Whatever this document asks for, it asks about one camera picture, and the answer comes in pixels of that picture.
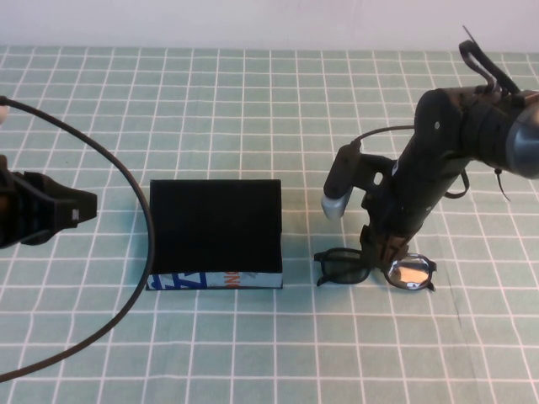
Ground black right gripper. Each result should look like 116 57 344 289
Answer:
360 155 463 271

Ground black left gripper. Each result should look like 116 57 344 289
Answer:
0 154 99 251

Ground black framed glasses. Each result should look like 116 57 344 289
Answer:
312 247 438 294

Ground black glasses case blue print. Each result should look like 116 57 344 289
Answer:
144 178 284 292

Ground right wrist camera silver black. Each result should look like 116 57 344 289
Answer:
322 141 364 221

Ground black left camera cable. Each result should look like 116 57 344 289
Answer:
0 95 157 378

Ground black camera cable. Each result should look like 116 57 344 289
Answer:
0 95 157 378
356 38 523 146

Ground black right camera cable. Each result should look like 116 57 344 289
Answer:
356 38 523 146

